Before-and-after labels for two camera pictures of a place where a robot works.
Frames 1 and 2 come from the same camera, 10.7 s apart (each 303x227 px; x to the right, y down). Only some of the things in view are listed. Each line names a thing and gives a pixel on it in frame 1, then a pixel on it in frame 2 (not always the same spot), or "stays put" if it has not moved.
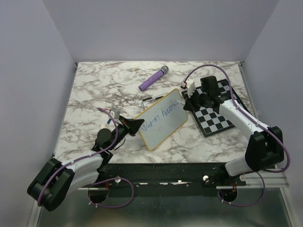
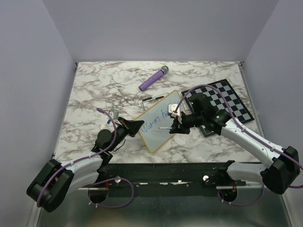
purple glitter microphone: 164,70 stays put
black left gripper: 131,126 stays put
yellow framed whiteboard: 162,119 stays put
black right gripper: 189,105 -> 178,127
